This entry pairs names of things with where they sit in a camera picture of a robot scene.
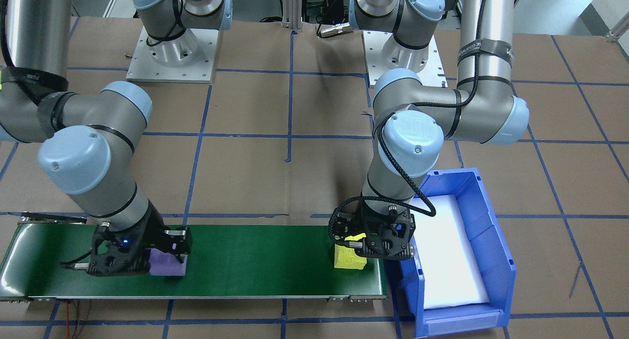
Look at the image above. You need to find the yellow foam block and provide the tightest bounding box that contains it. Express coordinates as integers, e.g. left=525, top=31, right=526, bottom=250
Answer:
left=334, top=233, right=367, bottom=271

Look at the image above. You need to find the purple foam block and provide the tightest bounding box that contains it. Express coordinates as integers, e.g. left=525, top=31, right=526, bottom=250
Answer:
left=149, top=249, right=188, bottom=277

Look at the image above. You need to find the white foam pad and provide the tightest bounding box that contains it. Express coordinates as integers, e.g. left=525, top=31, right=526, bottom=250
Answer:
left=412, top=196, right=490, bottom=310

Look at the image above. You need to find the green conveyor belt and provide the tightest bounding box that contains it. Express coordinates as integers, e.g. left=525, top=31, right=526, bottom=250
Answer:
left=0, top=212, right=389, bottom=303

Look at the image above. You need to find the blue plastic bin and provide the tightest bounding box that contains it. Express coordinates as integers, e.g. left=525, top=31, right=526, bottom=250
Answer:
left=388, top=168, right=517, bottom=339

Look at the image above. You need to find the silver metal connector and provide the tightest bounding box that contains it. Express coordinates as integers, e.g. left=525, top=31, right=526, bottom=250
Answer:
left=317, top=23, right=353, bottom=38

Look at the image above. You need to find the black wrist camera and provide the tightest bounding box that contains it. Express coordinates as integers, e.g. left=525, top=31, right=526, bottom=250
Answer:
left=112, top=233, right=141, bottom=251

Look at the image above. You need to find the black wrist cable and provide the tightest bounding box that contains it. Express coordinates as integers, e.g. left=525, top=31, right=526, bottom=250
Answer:
left=60, top=253, right=93, bottom=271

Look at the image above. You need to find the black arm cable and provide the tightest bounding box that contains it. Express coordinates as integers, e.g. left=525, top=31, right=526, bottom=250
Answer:
left=327, top=0, right=489, bottom=246
left=0, top=0, right=186, bottom=101

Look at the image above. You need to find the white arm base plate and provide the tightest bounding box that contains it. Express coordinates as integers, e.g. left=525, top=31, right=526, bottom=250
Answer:
left=363, top=32, right=448, bottom=90
left=126, top=27, right=219, bottom=83

